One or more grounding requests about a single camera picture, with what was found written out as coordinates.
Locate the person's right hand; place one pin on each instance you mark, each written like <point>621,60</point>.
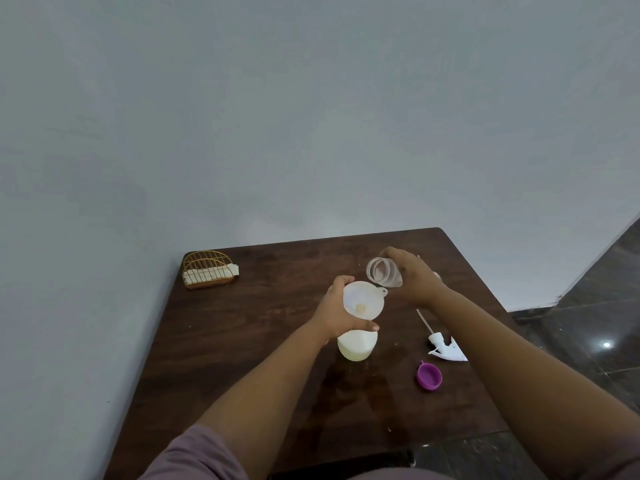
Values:
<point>417,279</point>

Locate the person's left hand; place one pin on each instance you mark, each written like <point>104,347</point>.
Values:
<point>335,309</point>

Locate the clear plastic bottle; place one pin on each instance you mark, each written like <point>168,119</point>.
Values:
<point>384,272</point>

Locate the white plastic funnel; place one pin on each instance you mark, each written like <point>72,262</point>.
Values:
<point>367,297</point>

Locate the white plastic spray bottle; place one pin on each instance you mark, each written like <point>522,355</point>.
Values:
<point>357,344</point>

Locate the white spray trigger with tube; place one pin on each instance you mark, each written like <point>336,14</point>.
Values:
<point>447,348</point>

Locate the purple bottle cap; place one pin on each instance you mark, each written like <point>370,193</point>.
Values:
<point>429,375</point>

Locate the person's right forearm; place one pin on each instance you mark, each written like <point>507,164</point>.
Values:
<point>535,379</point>

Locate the person's left forearm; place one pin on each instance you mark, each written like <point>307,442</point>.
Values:
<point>265,402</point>

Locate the person's mauve shirt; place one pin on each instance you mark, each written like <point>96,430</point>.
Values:
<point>192,457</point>

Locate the white folded napkins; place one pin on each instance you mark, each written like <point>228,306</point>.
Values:
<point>210,274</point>

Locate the black table leg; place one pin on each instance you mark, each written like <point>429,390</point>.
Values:
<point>411,459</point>

